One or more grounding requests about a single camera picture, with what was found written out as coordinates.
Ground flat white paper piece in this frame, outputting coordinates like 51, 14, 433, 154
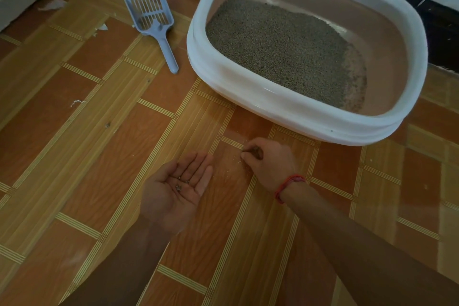
37, 0, 68, 12

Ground grey plastic litter scoop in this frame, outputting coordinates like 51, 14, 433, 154
123, 0, 179, 75

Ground person's left hand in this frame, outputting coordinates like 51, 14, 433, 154
140, 151, 215, 237

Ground white pink cat litter box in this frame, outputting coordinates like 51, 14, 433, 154
186, 0, 429, 147

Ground red string bracelet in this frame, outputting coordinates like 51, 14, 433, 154
274, 174, 306, 205

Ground litter granules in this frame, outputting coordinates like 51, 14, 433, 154
174, 175, 191, 192

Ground person's right forearm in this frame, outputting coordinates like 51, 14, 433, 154
283, 184, 459, 306

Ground person's left forearm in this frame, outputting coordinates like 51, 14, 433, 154
61, 216, 173, 306

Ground grey cat litter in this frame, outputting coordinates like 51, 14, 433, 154
206, 0, 367, 113

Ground person's right hand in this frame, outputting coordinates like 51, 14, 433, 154
240, 137, 298, 194

